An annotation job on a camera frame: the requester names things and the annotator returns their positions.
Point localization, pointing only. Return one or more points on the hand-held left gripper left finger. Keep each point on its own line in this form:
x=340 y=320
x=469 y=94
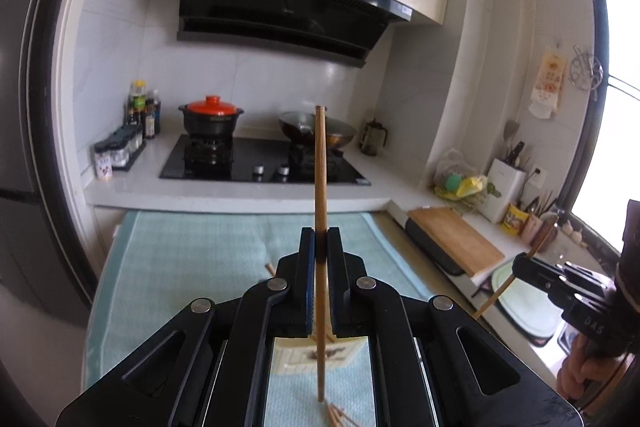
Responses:
x=307 y=287

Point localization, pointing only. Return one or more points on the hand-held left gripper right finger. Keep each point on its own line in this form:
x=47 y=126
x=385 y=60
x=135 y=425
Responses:
x=336 y=287

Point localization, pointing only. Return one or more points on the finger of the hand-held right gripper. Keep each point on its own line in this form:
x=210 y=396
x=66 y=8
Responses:
x=595 y=317
x=550 y=279

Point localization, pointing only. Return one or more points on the long brown chopstick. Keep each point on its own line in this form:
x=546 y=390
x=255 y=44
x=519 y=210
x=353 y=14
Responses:
x=320 y=167
x=492 y=298

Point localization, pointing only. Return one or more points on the cream plastic utensil box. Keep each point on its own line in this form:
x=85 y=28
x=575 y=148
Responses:
x=295 y=357

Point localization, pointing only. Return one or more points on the bunch of wooden chopsticks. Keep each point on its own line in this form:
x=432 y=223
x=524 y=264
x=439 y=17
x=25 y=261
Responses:
x=334 y=416

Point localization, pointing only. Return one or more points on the person's right hand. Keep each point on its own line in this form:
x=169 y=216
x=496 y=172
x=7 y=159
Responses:
x=575 y=369

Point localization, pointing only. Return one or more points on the stainless steel sink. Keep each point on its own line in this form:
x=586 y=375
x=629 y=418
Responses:
x=566 y=339

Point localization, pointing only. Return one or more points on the pink glass jar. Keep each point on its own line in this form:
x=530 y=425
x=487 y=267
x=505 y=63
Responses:
x=550 y=237

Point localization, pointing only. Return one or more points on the pink utensil cup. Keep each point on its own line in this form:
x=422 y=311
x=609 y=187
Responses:
x=532 y=231

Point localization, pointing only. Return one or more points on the garlic bulb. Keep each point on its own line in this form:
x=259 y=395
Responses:
x=575 y=233

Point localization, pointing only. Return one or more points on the yellow snack cup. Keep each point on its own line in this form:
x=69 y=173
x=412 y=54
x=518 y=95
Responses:
x=515 y=220

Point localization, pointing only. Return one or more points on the white knife block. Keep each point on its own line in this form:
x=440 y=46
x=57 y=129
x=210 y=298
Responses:
x=505 y=194

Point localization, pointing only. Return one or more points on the wooden cutting board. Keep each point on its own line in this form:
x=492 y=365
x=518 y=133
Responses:
x=455 y=239

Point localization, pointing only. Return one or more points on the light blue towel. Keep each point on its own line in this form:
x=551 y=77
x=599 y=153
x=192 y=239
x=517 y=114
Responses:
x=200 y=252

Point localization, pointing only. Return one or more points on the plastic bag of produce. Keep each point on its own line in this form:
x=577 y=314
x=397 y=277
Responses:
x=460 y=184

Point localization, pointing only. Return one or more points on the black gas stove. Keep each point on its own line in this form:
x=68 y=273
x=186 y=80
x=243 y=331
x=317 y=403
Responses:
x=250 y=167

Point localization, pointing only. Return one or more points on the window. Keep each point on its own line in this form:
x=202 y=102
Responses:
x=620 y=117

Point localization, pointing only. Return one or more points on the dark wok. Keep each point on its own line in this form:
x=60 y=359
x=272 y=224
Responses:
x=340 y=134

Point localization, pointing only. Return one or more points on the french press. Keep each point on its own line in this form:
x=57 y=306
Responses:
x=372 y=138

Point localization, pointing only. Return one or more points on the grey spatula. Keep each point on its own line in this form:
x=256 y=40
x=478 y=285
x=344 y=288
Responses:
x=511 y=131

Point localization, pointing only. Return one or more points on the glass wok lid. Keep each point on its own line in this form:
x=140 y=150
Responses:
x=297 y=122

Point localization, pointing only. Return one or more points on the black clay pot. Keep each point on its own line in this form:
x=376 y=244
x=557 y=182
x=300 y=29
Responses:
x=212 y=124

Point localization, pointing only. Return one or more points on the hanging kitchen towel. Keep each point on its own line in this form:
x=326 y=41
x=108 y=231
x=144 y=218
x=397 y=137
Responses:
x=547 y=87

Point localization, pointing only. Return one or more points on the orange pot lid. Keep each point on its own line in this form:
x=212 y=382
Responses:
x=212 y=104

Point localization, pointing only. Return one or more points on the group of condiment bottles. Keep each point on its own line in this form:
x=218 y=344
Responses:
x=125 y=149

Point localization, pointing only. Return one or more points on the white labelled spice jar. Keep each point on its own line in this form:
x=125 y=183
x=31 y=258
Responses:
x=103 y=166

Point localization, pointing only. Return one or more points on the yellow capped sauce bottle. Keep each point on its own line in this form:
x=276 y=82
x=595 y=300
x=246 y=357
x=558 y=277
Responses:
x=139 y=99

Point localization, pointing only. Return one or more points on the black range hood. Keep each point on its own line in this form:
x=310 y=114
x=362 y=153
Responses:
x=280 y=12

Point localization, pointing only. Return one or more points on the grey refrigerator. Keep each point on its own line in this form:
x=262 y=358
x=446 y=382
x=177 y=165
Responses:
x=30 y=157

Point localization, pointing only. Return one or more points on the wall socket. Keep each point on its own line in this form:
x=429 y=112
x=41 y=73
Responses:
x=536 y=172

